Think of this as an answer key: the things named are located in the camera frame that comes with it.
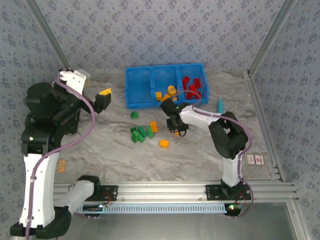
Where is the white red printed card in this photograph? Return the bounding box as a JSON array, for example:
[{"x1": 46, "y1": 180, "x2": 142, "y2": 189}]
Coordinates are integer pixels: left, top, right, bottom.
[{"x1": 245, "y1": 153, "x2": 265, "y2": 167}]

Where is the thin red wire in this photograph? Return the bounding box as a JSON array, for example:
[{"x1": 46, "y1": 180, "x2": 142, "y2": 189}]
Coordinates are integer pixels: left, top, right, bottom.
[
  {"x1": 235, "y1": 191, "x2": 249, "y2": 205},
  {"x1": 102, "y1": 191, "x2": 114, "y2": 205}
]

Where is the small controller board with LED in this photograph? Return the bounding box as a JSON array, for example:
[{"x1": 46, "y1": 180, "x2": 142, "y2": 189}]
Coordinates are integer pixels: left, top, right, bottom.
[
  {"x1": 83, "y1": 204, "x2": 104, "y2": 213},
  {"x1": 224, "y1": 202, "x2": 243, "y2": 215}
]

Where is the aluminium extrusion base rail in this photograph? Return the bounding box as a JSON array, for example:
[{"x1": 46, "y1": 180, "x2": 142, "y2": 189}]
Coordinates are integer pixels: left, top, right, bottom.
[{"x1": 53, "y1": 181, "x2": 300, "y2": 204}]

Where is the slotted pale cable duct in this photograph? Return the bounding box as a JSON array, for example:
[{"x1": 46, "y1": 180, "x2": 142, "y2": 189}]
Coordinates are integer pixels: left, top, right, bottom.
[{"x1": 72, "y1": 201, "x2": 228, "y2": 215}]

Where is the blue three-compartment plastic bin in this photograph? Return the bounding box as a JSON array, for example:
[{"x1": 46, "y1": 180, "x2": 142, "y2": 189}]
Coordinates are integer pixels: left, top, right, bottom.
[{"x1": 124, "y1": 62, "x2": 210, "y2": 110}]

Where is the aluminium side rail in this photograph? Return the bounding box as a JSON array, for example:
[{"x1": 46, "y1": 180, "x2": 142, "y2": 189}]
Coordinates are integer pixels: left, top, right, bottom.
[{"x1": 246, "y1": 71, "x2": 286, "y2": 182}]

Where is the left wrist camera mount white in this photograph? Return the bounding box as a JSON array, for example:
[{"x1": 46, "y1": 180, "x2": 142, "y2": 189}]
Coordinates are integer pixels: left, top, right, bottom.
[{"x1": 57, "y1": 69, "x2": 91, "y2": 100}]

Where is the aluminium corner post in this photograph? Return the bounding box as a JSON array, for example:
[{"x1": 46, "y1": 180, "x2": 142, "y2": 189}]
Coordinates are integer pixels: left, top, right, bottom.
[
  {"x1": 246, "y1": 0, "x2": 299, "y2": 76},
  {"x1": 24, "y1": 0, "x2": 73, "y2": 71}
]

